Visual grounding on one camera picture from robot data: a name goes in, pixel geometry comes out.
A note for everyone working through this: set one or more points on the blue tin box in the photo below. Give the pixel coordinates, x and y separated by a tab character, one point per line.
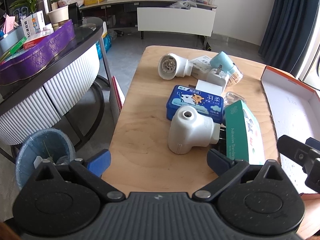
197	100

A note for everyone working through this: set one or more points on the black rolled mat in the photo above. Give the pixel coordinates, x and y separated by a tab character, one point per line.
207	45

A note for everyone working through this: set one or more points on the clear liquid refill bottle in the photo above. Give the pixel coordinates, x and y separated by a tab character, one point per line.
233	97

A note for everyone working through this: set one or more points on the plain white block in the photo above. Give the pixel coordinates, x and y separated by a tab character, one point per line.
208	87

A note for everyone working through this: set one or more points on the grey container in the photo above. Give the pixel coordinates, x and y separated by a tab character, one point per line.
10	38

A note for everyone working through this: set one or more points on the blue plastic bag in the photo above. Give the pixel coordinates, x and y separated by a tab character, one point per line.
105	43

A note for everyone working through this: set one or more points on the orange and white cardboard box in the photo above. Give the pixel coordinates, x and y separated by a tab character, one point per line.
290	110

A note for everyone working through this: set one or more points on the round ribbed coffee table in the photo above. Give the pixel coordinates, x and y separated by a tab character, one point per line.
62	80

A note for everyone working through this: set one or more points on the purple gift box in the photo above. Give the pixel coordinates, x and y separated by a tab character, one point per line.
37	57

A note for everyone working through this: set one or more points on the teal bandage box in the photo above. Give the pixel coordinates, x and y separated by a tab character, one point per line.
240	130

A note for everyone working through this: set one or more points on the green slim box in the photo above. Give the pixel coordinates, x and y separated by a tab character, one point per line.
15	48

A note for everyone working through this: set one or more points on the pink paper note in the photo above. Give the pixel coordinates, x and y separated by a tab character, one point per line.
9	23

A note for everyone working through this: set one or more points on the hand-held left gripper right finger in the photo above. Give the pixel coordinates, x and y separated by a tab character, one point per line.
217	162

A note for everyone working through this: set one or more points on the white labelled box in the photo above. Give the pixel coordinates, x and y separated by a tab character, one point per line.
200	63

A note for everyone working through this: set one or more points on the white and blue medicine box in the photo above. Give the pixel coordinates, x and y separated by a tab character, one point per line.
32	23

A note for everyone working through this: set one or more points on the blue toothpick dispenser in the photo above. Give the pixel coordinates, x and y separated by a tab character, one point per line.
222	60

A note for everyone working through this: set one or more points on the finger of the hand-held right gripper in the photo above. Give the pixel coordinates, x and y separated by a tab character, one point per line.
292	150
314	143

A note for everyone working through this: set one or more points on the red-edged notebook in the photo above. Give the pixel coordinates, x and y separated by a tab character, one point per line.
116	100

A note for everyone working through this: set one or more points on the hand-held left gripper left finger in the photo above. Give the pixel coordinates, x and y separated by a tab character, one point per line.
100	161

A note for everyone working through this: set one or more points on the black device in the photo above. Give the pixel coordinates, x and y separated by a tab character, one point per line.
75	11

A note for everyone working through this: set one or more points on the grey plastic bag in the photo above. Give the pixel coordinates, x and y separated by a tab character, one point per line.
183	4

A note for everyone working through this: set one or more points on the scissors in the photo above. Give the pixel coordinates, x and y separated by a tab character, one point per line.
21	11

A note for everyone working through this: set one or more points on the red and white box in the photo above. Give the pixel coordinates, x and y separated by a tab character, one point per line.
37	38

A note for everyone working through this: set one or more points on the white charger with prongs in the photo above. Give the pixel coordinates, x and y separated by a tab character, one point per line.
216	78

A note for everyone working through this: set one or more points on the dark blue curtain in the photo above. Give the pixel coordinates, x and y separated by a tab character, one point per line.
285	25

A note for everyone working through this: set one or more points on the trash bin with blue bag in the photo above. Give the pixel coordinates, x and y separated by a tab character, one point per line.
32	150

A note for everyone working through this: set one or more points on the white plug-in vaporizer heater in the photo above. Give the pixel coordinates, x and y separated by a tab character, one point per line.
175	65
190	132

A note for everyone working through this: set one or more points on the cream paper cup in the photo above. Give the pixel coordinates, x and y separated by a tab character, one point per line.
58	15

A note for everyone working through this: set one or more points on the white television cabinet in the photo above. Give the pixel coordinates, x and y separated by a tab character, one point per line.
175	21

